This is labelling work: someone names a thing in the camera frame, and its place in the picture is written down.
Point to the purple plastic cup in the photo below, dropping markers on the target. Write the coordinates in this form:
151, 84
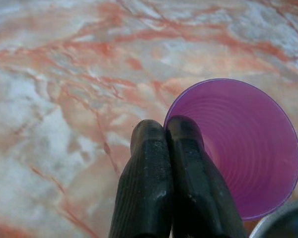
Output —
248, 153

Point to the silver metal round object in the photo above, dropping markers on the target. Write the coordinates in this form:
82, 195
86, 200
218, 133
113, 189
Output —
280, 223

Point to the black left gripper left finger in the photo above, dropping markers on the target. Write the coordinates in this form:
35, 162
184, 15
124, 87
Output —
145, 173

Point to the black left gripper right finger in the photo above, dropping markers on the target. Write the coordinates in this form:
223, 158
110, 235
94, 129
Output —
193, 178

